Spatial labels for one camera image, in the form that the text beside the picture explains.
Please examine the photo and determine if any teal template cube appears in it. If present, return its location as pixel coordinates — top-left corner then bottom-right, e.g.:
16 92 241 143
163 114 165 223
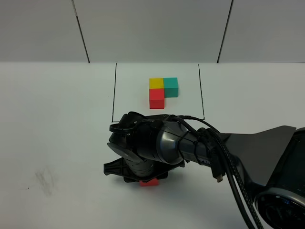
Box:
163 77 179 98

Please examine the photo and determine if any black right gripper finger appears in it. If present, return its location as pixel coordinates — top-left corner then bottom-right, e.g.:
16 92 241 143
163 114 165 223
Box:
103 157 126 177

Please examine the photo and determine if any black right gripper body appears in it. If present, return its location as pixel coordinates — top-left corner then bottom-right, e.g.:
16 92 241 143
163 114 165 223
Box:
123 158 185 183

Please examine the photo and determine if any yellow template cube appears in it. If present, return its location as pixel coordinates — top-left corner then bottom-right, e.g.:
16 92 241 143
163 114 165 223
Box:
149 78 164 89

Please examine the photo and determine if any red template cube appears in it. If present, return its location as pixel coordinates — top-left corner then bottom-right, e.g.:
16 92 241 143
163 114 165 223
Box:
149 88 165 109

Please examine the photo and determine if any black right cable bundle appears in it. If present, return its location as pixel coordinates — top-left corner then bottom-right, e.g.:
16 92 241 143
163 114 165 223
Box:
170 114 264 229

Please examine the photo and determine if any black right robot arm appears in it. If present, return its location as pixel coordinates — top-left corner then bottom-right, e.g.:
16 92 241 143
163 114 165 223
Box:
103 112 305 229

